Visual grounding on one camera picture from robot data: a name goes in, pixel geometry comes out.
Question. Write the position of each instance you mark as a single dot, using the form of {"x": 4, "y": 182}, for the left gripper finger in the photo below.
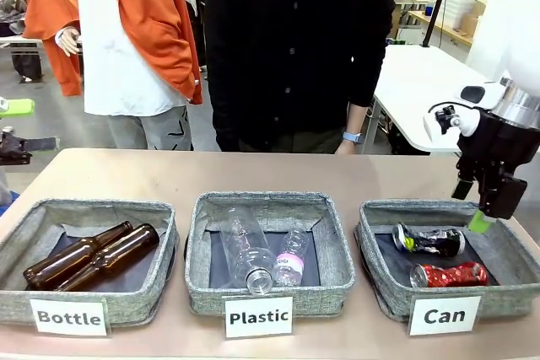
{"x": 19, "y": 107}
{"x": 17, "y": 149}

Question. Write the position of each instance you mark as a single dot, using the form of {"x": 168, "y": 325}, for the clear plastic storage boxes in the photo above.
{"x": 457, "y": 8}

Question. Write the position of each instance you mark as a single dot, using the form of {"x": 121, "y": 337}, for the light blue wristwatch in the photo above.
{"x": 353, "y": 137}

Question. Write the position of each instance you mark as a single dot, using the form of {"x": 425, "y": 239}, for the crushed black soda can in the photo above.
{"x": 439, "y": 242}

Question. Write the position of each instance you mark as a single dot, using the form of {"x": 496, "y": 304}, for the white Plastic label sign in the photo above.
{"x": 258, "y": 316}

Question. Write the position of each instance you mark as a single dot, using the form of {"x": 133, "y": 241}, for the orange jacket on mannequin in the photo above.
{"x": 156, "y": 18}

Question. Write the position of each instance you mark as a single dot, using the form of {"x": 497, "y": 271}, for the large clear plastic bottle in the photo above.
{"x": 249, "y": 254}

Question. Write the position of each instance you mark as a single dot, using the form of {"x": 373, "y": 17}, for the grey basket labelled Can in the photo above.
{"x": 506, "y": 259}

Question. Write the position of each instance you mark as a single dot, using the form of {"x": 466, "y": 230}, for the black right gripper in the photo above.
{"x": 502, "y": 145}

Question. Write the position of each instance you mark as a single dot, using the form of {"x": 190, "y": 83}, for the small pink-label plastic bottle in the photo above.
{"x": 293, "y": 259}

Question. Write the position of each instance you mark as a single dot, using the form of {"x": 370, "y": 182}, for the grey basket labelled Bottle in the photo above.
{"x": 160, "y": 250}

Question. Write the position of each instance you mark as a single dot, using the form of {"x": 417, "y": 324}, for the grey basket labelled Plastic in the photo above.
{"x": 333, "y": 242}

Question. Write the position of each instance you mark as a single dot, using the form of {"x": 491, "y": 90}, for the wooden workbench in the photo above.
{"x": 447, "y": 29}

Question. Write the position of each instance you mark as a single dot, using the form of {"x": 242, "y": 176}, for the white Bottle label sign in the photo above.
{"x": 69, "y": 317}

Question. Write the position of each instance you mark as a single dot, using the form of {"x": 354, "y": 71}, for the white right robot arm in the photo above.
{"x": 523, "y": 18}

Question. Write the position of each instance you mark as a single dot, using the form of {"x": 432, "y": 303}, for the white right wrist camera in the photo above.
{"x": 468, "y": 124}

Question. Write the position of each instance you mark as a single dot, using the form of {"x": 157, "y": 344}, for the brown cardboard box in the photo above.
{"x": 474, "y": 14}

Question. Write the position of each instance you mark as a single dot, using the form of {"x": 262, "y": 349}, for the person's torso black cardigan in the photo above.
{"x": 295, "y": 48}

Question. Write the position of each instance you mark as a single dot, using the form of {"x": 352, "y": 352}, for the person's left hand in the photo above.
{"x": 347, "y": 148}

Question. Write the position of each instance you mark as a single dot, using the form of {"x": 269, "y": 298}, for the blue plastic item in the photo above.
{"x": 7, "y": 202}

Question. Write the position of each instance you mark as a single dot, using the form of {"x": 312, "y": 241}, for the white Can label sign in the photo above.
{"x": 445, "y": 315}

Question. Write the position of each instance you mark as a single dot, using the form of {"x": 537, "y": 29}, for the crushed red soda can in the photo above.
{"x": 453, "y": 275}

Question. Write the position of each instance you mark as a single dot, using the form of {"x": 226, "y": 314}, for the black tripod pole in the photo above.
{"x": 439, "y": 1}

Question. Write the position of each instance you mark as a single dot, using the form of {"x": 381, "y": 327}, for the brown glass beer bottle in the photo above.
{"x": 126, "y": 246}
{"x": 55, "y": 265}

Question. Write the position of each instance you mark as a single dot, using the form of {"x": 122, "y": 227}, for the white folding table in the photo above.
{"x": 413, "y": 86}

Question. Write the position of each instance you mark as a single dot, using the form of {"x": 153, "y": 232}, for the person's left forearm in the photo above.
{"x": 358, "y": 117}

